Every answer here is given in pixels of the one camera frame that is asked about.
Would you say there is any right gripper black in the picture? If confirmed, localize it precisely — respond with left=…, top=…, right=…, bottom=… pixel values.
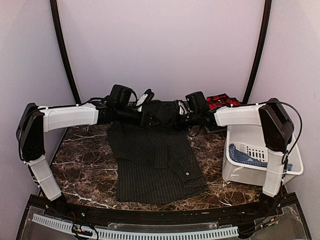
left=162, top=110, right=200, bottom=133

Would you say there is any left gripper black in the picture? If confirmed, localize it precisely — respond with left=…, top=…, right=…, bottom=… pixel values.
left=116, top=104, right=162, bottom=129

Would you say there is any dark pinstripe long sleeve shirt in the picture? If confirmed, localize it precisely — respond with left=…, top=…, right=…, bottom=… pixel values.
left=106, top=99, right=208, bottom=205

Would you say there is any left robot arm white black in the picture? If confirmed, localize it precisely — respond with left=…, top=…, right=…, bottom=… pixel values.
left=16, top=97, right=160, bottom=218

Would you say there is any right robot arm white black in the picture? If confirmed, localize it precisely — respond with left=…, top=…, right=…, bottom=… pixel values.
left=173, top=98, right=295, bottom=198

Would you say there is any red black plaid shirt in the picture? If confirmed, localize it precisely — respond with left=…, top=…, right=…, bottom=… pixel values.
left=206, top=93, right=242, bottom=110

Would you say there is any blue checked shirt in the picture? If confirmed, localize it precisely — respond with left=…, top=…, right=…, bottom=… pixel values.
left=226, top=141, right=294, bottom=172

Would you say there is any white plastic bin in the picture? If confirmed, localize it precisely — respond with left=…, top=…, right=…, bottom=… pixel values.
left=221, top=124, right=305, bottom=187

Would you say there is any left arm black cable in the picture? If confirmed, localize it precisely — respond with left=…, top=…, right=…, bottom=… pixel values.
left=129, top=88, right=155, bottom=111

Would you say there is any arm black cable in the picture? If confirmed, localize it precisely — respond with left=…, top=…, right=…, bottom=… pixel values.
left=129, top=88, right=155, bottom=111
left=274, top=99, right=304, bottom=176

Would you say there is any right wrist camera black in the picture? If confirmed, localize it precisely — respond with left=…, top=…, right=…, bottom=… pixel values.
left=185, top=91, right=210, bottom=114

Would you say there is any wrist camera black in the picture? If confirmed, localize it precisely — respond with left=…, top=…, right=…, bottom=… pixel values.
left=109, top=84, right=133, bottom=106
left=185, top=91, right=210, bottom=114

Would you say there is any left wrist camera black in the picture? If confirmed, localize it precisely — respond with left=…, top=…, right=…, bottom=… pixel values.
left=109, top=84, right=133, bottom=106

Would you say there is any black curved front rail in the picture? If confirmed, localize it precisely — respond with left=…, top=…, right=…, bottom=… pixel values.
left=27, top=194, right=298, bottom=229

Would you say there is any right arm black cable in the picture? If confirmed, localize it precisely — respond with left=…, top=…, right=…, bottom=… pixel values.
left=274, top=99, right=304, bottom=176

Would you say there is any white slotted cable duct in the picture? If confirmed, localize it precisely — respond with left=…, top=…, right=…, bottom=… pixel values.
left=32, top=213, right=239, bottom=240

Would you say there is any left black frame post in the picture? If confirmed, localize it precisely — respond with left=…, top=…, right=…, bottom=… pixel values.
left=49, top=0, right=81, bottom=104

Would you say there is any black frame post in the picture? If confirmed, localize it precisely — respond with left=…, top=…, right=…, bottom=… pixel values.
left=242, top=0, right=272, bottom=104
left=49, top=0, right=81, bottom=104

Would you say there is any right black frame post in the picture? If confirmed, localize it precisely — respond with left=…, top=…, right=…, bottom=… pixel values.
left=242, top=0, right=272, bottom=104

